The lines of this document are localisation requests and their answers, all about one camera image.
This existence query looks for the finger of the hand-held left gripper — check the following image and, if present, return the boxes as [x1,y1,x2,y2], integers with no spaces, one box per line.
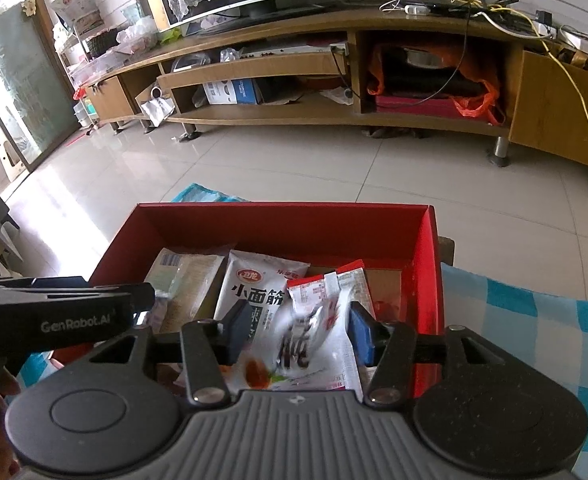
[86,282,156,328]
[0,275,90,292]

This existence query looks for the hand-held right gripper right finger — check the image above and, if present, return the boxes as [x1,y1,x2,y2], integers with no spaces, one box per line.
[349,301,507,407]

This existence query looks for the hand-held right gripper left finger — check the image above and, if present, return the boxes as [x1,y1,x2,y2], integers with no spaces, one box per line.
[88,301,253,405]

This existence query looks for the white snack packet red logo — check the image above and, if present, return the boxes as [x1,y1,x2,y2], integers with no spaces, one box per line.
[213,249,311,343]

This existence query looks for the clear barcode snack packet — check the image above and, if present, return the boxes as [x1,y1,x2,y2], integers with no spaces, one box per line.
[142,247,225,333]

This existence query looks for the red cardboard box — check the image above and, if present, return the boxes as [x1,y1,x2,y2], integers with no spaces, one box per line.
[51,202,446,401]

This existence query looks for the blue white checked cloth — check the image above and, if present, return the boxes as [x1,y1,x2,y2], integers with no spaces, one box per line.
[16,182,588,480]

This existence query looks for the white paper bag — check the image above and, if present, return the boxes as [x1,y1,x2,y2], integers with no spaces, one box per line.
[140,85,175,127]

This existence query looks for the sliding glass door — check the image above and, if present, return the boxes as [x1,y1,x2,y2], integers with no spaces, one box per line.
[0,0,80,183]

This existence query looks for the blue white carton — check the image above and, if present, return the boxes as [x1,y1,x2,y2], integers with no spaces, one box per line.
[204,78,265,106]

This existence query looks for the orange plastic bag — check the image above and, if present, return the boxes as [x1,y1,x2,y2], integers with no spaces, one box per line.
[366,42,506,122]

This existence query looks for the white plastic bags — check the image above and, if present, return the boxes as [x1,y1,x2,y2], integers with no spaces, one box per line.
[116,16,159,47]

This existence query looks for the wooden tv stand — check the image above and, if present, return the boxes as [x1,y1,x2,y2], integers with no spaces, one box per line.
[81,0,588,173]

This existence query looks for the yellow cable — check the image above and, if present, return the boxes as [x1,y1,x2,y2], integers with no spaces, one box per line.
[431,0,588,160]

